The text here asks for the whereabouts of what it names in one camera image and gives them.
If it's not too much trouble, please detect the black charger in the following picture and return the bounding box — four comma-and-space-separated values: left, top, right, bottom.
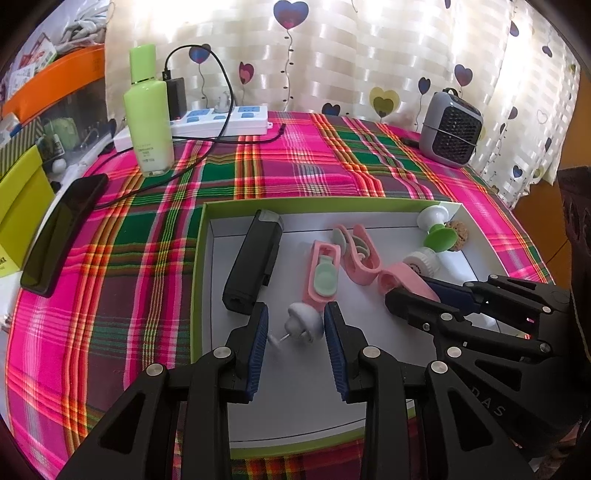
161, 69, 186, 121

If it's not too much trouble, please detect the grey desktop heater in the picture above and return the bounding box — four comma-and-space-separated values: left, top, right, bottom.
419, 88, 484, 168

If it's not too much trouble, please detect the round white suction hook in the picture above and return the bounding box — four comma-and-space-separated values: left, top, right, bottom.
270, 302, 324, 344

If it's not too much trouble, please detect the bundle of white cables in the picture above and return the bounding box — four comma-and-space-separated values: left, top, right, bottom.
58, 0, 116, 47

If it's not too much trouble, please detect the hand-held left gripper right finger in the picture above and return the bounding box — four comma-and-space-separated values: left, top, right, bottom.
323, 302, 539, 480

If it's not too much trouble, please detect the white power strip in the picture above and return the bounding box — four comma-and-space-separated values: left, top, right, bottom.
113, 104, 273, 153

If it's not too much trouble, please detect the green and white suction cup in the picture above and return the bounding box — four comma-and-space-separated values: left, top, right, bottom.
417, 206, 459, 252

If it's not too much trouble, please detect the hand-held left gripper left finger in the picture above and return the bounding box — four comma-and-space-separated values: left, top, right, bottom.
58, 301, 271, 480

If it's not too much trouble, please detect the black charging cable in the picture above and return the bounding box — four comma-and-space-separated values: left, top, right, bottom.
92, 44, 287, 208

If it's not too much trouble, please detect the heart print curtain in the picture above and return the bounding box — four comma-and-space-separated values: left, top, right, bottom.
104, 0, 585, 208

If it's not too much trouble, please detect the green and grey shallow box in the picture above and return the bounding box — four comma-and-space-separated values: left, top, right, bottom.
188, 198, 474, 461

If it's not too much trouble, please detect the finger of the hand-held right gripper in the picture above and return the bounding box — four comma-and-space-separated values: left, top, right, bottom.
385, 289, 551, 361
418, 274, 572, 325

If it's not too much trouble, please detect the black rectangular device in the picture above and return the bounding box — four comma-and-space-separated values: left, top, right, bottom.
222, 209, 283, 315

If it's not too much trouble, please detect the striped gift box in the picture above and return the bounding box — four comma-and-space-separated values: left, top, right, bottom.
0, 115, 44, 178

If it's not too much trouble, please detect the black smartphone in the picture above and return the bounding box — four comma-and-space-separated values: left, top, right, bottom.
20, 174, 110, 298

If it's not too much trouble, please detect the orange storage box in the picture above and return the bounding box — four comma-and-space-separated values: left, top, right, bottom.
0, 45, 107, 125

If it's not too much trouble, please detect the stack of printed cards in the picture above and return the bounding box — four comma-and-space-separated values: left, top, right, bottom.
9, 34, 58, 79

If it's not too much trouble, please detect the yellow-green cardboard box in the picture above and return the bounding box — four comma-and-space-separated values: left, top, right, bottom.
0, 145, 56, 278

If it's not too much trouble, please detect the plaid tablecloth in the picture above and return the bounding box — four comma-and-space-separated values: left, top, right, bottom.
4, 110, 555, 480

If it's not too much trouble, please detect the white round brush head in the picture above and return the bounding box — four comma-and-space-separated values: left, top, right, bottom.
401, 247, 437, 273

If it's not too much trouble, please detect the light green bottle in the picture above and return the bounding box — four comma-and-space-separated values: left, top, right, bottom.
123, 45, 175, 177

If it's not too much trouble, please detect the pink plastic clip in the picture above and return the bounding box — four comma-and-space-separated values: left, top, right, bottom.
333, 224, 384, 287
378, 263, 441, 303
302, 239, 342, 315

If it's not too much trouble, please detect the brown walnut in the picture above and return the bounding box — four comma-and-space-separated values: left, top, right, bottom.
445, 222, 468, 252

